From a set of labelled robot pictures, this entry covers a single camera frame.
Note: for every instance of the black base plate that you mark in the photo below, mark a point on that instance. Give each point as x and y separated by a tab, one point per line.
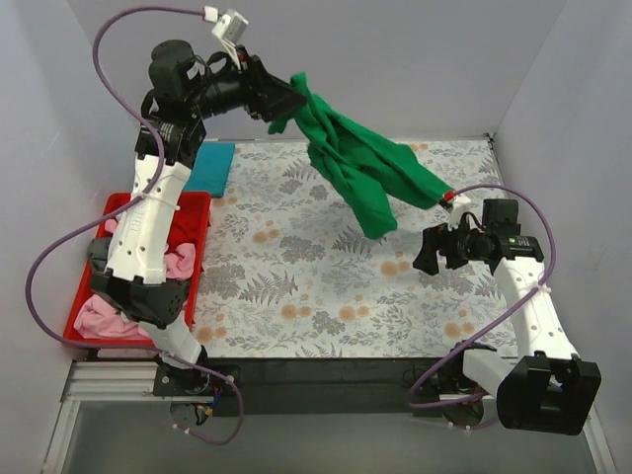
299	386

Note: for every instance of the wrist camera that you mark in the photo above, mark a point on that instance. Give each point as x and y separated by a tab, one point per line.
452	202
230	27

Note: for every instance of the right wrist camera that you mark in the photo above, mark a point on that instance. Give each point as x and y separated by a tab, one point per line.
452	202

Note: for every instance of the red garment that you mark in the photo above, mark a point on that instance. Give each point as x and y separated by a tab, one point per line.
189	226

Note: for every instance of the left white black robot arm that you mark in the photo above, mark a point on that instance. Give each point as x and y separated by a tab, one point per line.
186	90

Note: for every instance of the pink garment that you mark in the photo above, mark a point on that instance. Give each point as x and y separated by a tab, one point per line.
97	319

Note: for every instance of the folded teal t shirt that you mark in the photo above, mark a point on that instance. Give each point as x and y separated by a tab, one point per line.
211	169

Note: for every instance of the grey garment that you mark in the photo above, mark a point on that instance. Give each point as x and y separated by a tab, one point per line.
99	248

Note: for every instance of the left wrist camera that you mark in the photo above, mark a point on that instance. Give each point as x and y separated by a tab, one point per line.
230	27

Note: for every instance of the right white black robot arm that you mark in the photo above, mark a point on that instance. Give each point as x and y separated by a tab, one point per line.
550	389

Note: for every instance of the green t shirt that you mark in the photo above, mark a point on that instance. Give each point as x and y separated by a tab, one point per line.
365	168

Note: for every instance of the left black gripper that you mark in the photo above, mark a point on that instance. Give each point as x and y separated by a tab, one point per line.
255	92

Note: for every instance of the aluminium rail frame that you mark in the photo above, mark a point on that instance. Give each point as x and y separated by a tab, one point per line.
95	381

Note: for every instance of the floral tablecloth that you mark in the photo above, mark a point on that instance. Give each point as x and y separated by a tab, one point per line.
287	272

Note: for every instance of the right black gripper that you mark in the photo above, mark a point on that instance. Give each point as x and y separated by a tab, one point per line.
445	245

